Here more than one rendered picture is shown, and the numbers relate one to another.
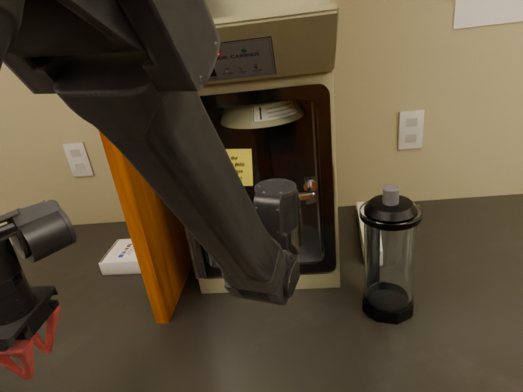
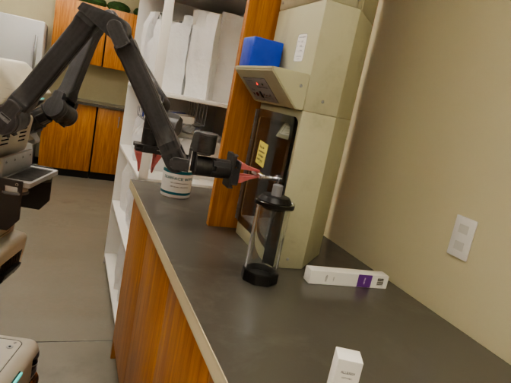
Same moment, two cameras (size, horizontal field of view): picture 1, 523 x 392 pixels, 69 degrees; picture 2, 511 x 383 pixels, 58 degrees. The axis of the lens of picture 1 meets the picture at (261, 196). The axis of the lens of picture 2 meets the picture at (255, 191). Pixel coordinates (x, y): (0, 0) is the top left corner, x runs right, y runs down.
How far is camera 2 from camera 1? 1.24 m
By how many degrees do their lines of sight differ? 58
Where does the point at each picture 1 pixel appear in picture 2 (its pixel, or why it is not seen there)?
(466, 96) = not seen: outside the picture
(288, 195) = (201, 134)
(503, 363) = (225, 305)
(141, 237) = not seen: hidden behind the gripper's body
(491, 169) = not seen: outside the picture
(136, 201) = (223, 148)
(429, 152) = (471, 272)
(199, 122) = (135, 64)
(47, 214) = (173, 118)
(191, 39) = (116, 38)
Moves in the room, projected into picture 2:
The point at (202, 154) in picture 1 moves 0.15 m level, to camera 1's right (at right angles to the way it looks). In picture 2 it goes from (133, 71) to (148, 74)
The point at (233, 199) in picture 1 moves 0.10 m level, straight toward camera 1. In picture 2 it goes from (145, 95) to (108, 88)
